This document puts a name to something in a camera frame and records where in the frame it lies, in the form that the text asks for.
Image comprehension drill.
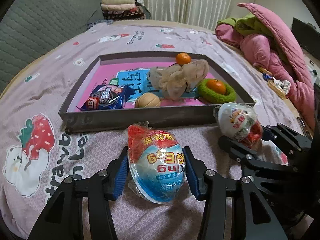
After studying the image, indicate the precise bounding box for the brown walnut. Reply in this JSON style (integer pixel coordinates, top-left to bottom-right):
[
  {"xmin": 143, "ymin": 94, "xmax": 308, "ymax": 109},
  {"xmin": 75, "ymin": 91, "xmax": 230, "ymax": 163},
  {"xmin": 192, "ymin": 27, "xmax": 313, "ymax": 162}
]
[{"xmin": 135, "ymin": 93, "xmax": 161, "ymax": 108}]

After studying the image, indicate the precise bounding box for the orange tangerine in tray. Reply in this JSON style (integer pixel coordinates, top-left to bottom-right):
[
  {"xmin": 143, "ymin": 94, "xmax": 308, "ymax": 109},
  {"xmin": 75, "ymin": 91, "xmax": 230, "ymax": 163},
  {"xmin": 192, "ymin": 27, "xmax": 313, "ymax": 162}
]
[{"xmin": 176, "ymin": 53, "xmax": 191, "ymax": 66}]

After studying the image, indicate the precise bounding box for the blue red surprise egg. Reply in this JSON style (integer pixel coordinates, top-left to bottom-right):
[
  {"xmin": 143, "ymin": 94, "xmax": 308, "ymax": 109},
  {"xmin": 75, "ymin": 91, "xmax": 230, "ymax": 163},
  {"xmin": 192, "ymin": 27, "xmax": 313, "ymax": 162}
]
[{"xmin": 126, "ymin": 123, "xmax": 185, "ymax": 204}]

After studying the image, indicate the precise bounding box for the orange tangerine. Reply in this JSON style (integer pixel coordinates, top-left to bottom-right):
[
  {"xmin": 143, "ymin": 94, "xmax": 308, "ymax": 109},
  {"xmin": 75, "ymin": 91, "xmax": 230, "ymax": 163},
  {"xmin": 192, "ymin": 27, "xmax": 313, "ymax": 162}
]
[
  {"xmin": 176, "ymin": 53, "xmax": 191, "ymax": 66},
  {"xmin": 206, "ymin": 79, "xmax": 226, "ymax": 95}
]

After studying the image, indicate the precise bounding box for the white red surprise egg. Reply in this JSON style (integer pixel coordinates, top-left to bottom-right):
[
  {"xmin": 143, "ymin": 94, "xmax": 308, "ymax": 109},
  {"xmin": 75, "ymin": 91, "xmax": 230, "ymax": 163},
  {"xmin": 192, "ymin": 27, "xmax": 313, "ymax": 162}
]
[{"xmin": 214, "ymin": 102, "xmax": 263, "ymax": 148}]

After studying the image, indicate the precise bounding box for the snack packets pile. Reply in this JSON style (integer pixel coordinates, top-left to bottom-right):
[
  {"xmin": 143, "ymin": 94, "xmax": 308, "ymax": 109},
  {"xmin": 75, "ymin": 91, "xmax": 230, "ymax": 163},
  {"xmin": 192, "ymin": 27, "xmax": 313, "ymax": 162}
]
[{"xmin": 255, "ymin": 66, "xmax": 291, "ymax": 99}]

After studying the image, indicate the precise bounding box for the green garment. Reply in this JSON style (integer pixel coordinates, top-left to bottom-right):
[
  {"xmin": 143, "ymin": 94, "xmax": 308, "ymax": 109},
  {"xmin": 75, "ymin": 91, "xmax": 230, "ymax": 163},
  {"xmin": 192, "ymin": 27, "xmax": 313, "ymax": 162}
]
[{"xmin": 217, "ymin": 12, "xmax": 274, "ymax": 37}]

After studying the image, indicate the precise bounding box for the pink strawberry print bedspread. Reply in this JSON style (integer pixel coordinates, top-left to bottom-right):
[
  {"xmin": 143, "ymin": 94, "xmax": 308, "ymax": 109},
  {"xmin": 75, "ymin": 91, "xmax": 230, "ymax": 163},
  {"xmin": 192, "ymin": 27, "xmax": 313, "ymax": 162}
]
[{"xmin": 1, "ymin": 23, "xmax": 299, "ymax": 239}]

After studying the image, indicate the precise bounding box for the black wall television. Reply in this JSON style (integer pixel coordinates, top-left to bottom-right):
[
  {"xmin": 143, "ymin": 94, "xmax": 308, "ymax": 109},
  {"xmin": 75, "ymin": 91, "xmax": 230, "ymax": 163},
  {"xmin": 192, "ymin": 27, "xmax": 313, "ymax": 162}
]
[{"xmin": 291, "ymin": 18, "xmax": 320, "ymax": 60}]

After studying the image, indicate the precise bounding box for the blue cookie snack packet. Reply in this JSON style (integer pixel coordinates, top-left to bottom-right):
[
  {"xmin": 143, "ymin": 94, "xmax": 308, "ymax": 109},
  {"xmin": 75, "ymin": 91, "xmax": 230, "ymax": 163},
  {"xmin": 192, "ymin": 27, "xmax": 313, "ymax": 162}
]
[{"xmin": 77, "ymin": 85, "xmax": 135, "ymax": 112}]

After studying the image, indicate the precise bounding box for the pink quilted blanket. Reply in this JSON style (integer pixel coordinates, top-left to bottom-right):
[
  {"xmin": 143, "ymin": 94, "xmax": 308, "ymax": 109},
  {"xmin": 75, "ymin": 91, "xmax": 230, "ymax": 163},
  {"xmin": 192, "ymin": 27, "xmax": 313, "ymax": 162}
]
[{"xmin": 215, "ymin": 3, "xmax": 316, "ymax": 129}]

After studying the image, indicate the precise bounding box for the beige mesh bath pouf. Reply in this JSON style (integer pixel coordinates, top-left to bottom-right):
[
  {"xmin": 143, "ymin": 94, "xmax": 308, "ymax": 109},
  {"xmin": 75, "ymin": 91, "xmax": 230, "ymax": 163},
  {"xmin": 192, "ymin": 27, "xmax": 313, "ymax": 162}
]
[{"xmin": 147, "ymin": 60, "xmax": 209, "ymax": 100}]

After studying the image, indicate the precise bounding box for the stack of folded blankets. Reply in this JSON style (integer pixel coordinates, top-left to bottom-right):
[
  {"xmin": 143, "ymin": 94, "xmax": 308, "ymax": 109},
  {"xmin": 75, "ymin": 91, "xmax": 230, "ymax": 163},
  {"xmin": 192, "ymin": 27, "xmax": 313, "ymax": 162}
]
[{"xmin": 100, "ymin": 0, "xmax": 146, "ymax": 21}]

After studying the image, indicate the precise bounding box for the white striped curtain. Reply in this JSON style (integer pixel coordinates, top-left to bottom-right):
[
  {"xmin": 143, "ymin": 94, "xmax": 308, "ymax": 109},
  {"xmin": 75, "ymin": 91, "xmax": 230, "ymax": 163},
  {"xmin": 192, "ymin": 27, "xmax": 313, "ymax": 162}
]
[{"xmin": 137, "ymin": 0, "xmax": 235, "ymax": 30}]

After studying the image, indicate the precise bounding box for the blue book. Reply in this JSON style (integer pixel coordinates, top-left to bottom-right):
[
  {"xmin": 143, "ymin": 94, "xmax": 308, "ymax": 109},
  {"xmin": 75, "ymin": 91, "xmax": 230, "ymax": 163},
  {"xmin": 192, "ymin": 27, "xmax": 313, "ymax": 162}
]
[{"xmin": 115, "ymin": 68, "xmax": 201, "ymax": 98}]

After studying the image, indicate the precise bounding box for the grey quilted headboard cover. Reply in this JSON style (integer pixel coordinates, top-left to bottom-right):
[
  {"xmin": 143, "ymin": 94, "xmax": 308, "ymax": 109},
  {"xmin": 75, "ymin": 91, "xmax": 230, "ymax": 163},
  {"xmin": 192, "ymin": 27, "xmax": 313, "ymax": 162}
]
[{"xmin": 1, "ymin": 0, "xmax": 103, "ymax": 90}]

